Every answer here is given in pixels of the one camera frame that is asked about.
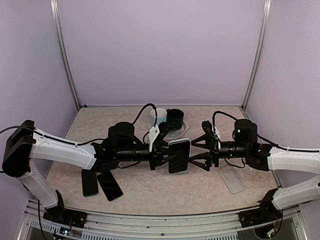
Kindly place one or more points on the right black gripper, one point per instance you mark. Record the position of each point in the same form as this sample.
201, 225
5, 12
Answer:
213, 153

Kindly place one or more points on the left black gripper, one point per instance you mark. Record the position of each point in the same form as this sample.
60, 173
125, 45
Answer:
157, 155

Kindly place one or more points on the black phone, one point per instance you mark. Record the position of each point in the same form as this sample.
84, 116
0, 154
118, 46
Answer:
89, 183
109, 186

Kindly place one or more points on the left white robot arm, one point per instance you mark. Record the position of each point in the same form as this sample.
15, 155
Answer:
121, 145

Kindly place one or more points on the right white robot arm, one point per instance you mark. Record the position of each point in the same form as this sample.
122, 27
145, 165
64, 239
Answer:
263, 157

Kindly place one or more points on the clear magsafe phone case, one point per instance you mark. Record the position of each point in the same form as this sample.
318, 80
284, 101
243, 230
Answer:
250, 171

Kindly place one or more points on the clear round plate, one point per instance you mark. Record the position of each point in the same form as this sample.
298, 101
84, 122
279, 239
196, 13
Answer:
177, 134

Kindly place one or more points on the dark green mug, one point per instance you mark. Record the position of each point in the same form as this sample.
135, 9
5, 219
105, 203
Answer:
175, 118

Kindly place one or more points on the light blue white mug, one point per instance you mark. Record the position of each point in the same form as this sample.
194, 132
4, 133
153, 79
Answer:
158, 116

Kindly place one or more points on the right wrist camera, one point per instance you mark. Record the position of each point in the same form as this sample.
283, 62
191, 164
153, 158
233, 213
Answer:
211, 131

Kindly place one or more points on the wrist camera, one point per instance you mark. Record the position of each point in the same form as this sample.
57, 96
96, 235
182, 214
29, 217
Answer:
211, 131
157, 133

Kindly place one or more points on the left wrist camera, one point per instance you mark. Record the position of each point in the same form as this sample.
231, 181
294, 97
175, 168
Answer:
157, 133

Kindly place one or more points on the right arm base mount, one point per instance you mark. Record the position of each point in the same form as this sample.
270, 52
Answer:
260, 215

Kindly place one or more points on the aluminium front rail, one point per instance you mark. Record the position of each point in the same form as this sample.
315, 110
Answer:
108, 226

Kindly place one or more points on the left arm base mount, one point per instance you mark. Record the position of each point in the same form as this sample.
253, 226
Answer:
72, 218

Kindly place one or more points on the right aluminium corner post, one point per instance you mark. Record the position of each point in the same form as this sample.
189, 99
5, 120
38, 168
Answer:
258, 53

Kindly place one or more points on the aluminium corner post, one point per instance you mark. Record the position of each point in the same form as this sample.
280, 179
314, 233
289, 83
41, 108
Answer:
63, 52
258, 53

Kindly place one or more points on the left aluminium corner post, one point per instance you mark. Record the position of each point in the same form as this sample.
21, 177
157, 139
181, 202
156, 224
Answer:
63, 52

